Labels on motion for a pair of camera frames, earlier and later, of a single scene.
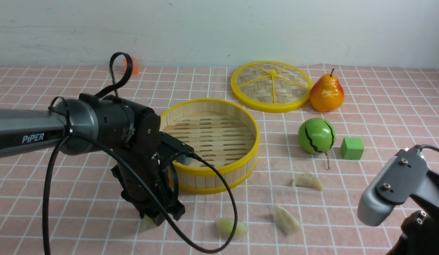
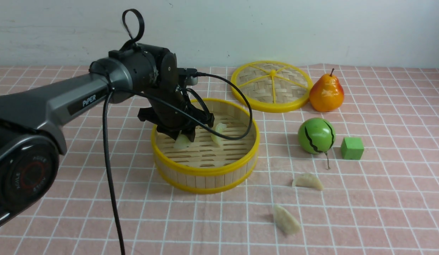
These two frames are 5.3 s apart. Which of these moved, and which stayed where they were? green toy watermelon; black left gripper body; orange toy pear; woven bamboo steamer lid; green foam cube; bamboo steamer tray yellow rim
Moved: black left gripper body
Stayed: green foam cube; green toy watermelon; bamboo steamer tray yellow rim; woven bamboo steamer lid; orange toy pear
